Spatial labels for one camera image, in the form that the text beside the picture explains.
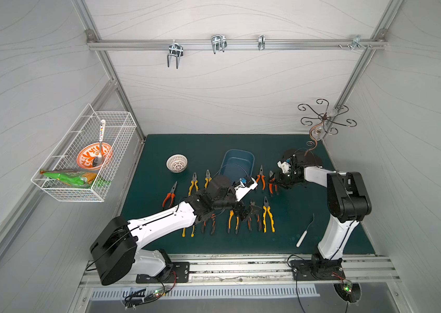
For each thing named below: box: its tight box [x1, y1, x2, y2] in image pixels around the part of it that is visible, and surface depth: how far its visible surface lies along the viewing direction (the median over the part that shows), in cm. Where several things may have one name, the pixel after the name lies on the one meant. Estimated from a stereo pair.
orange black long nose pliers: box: [201, 213, 216, 235], surface depth 86 cm
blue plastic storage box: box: [219, 148, 256, 182], surface depth 107 cm
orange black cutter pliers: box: [247, 198, 263, 232], surface depth 86 cm
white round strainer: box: [165, 153, 188, 174], surface depth 106 cm
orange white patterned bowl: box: [76, 142, 113, 171], surface depth 68 cm
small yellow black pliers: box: [262, 196, 276, 233], surface depth 90 cm
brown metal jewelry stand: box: [297, 98, 357, 157], surface depth 88 cm
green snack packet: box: [39, 169, 98, 188], surface depth 55 cm
